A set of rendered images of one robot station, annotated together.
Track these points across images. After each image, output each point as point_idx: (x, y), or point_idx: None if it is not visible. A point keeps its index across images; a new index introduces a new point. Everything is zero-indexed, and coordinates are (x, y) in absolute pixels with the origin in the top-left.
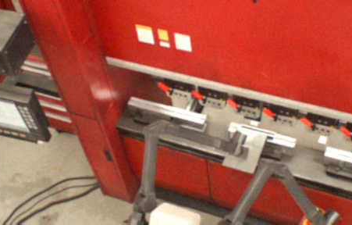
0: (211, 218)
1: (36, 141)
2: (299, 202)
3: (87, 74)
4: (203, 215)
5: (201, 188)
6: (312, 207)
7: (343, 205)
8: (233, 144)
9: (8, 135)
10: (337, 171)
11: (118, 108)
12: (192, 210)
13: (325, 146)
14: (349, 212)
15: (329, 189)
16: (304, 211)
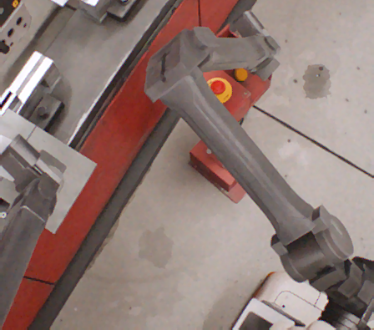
0: (78, 292)
1: None
2: (243, 58)
3: None
4: (69, 306)
5: (38, 297)
6: (248, 40)
7: (175, 27)
8: (38, 178)
9: None
10: None
11: None
12: (55, 324)
13: (2, 68)
14: (184, 27)
15: (152, 31)
16: (253, 60)
